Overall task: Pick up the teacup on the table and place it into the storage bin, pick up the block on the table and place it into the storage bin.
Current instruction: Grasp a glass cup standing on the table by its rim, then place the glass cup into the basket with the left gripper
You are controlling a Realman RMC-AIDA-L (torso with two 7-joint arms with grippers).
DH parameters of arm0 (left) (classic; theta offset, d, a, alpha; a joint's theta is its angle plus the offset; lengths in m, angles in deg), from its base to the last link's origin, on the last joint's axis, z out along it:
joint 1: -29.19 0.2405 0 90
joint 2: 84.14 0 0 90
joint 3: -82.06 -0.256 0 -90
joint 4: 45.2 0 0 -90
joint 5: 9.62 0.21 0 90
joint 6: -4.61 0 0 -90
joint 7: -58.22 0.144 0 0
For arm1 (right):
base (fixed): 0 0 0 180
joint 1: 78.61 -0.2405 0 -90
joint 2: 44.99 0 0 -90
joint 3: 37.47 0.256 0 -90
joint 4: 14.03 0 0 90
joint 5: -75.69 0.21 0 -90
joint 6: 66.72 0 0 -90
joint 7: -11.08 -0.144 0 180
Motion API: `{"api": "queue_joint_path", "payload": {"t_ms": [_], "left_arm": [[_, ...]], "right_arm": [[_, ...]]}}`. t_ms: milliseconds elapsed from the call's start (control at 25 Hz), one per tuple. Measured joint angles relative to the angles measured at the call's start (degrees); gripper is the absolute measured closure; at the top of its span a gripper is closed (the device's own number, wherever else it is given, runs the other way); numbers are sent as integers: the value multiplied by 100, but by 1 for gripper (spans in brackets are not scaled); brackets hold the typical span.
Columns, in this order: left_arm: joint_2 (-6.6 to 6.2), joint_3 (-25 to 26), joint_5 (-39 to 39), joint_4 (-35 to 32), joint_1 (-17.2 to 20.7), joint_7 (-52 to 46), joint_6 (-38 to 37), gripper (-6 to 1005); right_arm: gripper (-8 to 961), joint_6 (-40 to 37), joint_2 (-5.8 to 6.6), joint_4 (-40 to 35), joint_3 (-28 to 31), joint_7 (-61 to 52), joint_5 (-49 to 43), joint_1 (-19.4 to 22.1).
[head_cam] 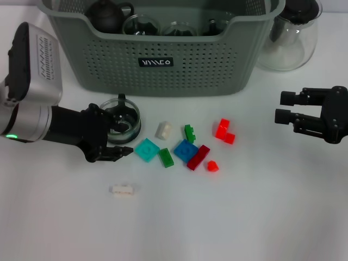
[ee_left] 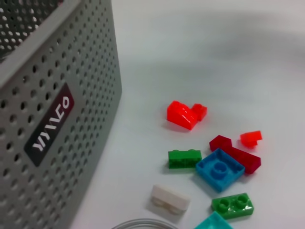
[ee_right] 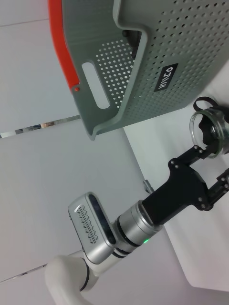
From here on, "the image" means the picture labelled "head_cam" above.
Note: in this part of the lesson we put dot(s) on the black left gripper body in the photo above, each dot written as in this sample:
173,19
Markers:
79,127

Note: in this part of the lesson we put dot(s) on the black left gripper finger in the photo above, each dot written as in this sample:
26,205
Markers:
117,122
117,152

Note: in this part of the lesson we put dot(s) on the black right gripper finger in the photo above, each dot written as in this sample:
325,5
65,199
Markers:
304,97
301,122

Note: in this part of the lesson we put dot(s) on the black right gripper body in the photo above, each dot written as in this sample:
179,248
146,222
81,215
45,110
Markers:
337,117

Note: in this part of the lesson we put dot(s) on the white long toy brick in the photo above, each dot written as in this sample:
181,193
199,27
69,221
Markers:
121,189

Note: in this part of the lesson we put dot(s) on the grey-green perforated storage bin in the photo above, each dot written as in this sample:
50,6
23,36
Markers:
163,79

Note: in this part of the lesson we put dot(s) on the cyan square toy plate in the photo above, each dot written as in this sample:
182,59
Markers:
146,150

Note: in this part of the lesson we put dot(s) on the white sloped toy brick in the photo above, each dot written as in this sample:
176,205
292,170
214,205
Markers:
164,131

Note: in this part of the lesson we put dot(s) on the glass carafe with black lid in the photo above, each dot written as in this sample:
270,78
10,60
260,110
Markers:
293,49

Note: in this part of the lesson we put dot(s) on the green two-stud toy brick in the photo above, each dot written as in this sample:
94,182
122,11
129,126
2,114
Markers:
166,158

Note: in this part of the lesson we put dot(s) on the blue square toy plate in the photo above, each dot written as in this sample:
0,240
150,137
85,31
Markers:
185,150

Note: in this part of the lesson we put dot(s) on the green toy brick with side studs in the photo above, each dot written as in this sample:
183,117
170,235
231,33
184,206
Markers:
189,133

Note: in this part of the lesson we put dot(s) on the small orange-red square toy brick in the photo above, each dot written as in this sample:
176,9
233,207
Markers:
229,138

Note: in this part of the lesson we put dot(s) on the large orange-red toy brick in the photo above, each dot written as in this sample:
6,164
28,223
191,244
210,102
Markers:
222,129

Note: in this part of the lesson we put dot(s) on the dark red long toy brick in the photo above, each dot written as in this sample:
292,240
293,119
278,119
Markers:
198,157

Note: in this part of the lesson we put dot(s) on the small orange-red rounded toy brick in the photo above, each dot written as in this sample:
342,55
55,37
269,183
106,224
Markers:
212,166

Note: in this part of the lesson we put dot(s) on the dark clay teapot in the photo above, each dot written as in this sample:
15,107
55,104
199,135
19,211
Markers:
106,16

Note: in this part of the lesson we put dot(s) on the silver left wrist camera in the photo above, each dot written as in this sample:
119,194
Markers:
35,68

